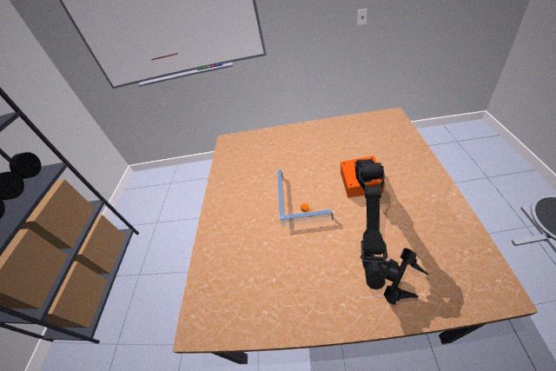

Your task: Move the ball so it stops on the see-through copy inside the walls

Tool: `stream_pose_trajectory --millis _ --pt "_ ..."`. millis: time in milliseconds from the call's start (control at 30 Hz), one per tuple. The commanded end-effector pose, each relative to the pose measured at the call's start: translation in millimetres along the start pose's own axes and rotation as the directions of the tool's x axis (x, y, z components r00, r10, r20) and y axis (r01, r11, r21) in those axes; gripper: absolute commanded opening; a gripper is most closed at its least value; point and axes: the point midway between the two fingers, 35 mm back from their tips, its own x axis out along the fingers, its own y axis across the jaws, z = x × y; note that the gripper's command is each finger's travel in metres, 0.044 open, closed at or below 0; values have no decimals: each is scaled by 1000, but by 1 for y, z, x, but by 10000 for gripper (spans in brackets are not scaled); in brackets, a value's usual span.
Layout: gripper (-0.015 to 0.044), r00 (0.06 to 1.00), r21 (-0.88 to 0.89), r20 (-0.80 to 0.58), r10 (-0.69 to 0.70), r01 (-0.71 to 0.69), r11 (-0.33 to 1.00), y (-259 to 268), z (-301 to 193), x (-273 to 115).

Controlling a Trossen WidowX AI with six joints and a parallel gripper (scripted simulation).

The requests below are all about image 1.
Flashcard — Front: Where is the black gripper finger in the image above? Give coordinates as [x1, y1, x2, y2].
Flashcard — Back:
[410, 259, 429, 275]
[397, 288, 419, 301]

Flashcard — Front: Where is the dark blue-grey flat bar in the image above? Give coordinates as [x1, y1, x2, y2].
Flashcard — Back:
[277, 169, 333, 221]

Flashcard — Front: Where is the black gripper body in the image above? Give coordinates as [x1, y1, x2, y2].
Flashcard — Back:
[383, 248, 416, 305]

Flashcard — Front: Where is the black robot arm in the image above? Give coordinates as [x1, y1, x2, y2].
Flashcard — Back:
[354, 159, 388, 290]

